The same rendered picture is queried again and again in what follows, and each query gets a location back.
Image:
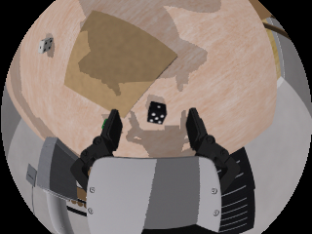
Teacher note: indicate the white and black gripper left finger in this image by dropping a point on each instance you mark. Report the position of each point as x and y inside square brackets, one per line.
[107, 141]

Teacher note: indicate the black die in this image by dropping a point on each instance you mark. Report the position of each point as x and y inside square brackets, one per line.
[157, 112]

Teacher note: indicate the tan flat mat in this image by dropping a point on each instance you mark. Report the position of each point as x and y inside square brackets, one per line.
[113, 62]

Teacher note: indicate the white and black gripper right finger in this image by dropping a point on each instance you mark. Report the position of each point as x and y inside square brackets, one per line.
[199, 138]

